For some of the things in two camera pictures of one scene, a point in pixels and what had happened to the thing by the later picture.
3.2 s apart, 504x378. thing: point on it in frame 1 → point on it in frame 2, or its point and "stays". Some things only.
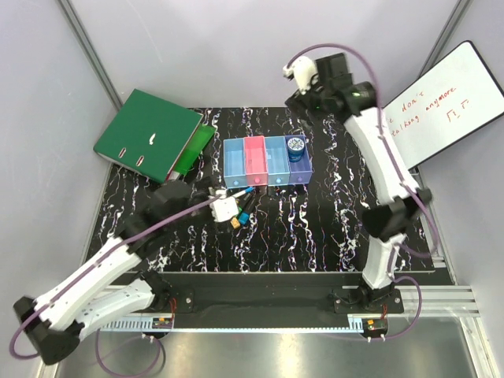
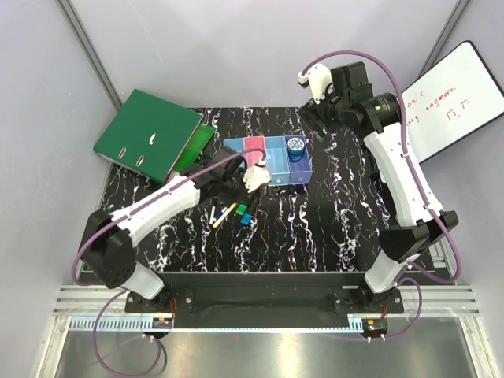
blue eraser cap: [244, 217] stays
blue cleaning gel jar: [295, 147] stays
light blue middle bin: [277, 161] stays
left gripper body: [202, 186] → [235, 187]
